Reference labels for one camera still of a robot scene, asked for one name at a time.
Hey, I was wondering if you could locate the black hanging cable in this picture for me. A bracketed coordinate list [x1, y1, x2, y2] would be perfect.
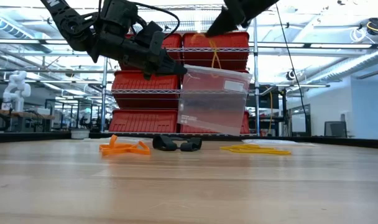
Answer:
[275, 2, 311, 138]

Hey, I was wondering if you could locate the dark grey monitor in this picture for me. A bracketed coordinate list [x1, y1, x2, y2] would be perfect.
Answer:
[324, 121, 348, 139]

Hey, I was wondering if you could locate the black aluminium table frame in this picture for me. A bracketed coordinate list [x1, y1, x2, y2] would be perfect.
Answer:
[0, 131, 378, 151]

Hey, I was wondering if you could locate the orange rubber band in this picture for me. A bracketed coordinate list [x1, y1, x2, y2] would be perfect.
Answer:
[98, 134, 134, 156]
[126, 141, 151, 156]

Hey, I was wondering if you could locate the chrome wire shelf rack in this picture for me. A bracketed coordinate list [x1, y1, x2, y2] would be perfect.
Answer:
[100, 3, 261, 139]

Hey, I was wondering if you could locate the black monitor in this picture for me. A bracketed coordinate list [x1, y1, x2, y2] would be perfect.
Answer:
[247, 84, 280, 110]

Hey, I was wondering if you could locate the black framed whiteboard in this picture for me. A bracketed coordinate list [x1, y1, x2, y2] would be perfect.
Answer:
[290, 105, 311, 137]

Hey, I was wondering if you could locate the wooden workbench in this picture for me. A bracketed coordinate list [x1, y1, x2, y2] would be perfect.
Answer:
[0, 108, 55, 133]

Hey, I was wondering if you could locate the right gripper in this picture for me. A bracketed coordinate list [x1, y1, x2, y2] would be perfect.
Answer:
[206, 0, 280, 35]

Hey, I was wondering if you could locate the silver ventilation duct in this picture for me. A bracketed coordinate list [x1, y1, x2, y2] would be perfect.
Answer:
[303, 49, 378, 84]

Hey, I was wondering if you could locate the black ceiling cable reel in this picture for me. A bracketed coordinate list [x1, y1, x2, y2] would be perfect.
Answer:
[359, 17, 378, 37]

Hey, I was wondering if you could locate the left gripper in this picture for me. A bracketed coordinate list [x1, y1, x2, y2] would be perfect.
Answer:
[89, 30, 188, 77]

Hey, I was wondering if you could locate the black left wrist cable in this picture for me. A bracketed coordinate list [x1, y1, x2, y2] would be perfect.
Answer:
[126, 1, 181, 40]

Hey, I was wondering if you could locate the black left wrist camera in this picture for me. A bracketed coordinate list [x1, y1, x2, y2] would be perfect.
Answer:
[135, 21, 165, 55]

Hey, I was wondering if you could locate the yellow hanging cable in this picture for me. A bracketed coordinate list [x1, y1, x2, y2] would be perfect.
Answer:
[269, 90, 274, 134]

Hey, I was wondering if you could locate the thin yellow rubber band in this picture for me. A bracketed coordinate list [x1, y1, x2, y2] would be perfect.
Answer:
[229, 146, 292, 156]
[219, 144, 277, 154]
[190, 32, 223, 78]

